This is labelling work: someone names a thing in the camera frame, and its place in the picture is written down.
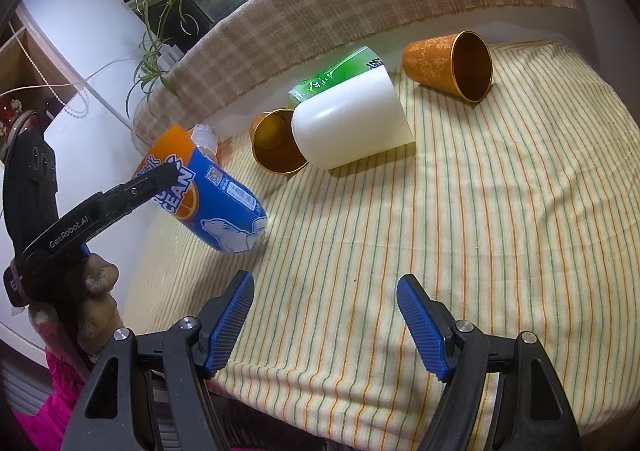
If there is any blue orange Arctic Ocean cup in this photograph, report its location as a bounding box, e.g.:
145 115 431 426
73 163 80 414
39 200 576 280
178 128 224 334
136 125 268 254

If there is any red pink grapefruit cup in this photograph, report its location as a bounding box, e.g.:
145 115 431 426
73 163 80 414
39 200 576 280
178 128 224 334
189 124 233 167

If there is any white plastic cup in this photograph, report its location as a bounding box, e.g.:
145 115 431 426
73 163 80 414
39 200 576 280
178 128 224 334
291 66 414 170

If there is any green paper cup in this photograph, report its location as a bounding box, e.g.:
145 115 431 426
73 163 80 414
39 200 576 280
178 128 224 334
288 46 384 109

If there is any orange paper cup far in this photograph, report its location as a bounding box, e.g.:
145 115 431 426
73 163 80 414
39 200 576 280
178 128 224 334
401 30 494 104

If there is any left hand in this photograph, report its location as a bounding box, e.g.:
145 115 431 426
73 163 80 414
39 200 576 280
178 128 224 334
28 253 122 363

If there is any red white ceramic vase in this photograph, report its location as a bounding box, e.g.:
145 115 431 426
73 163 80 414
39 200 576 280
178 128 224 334
0 96 23 137

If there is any striped yellow table cloth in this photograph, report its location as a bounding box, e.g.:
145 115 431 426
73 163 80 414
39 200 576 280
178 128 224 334
124 43 639 450

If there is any beige plaid cloth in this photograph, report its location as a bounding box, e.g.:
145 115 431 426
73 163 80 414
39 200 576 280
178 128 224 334
132 0 578 144

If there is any white beaded cord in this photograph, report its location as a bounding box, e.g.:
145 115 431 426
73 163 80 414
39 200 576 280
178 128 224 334
6 20 91 120

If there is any white cable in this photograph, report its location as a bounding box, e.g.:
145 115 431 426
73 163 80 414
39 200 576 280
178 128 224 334
16 0 134 133

